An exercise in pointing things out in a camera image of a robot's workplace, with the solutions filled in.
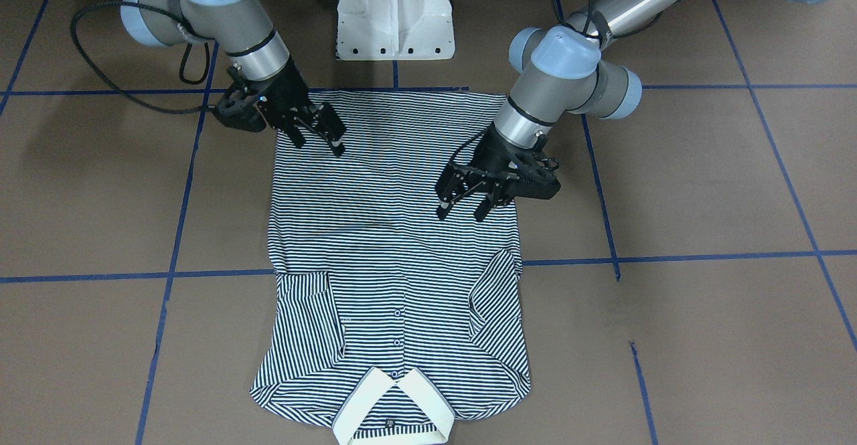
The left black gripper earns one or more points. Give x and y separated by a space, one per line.
493 152

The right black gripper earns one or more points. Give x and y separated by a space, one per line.
289 90

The navy white striped polo shirt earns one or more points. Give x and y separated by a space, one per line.
391 324

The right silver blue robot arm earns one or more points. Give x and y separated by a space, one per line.
241 28

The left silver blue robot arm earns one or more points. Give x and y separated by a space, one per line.
561 70

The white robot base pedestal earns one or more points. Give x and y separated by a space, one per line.
386 30

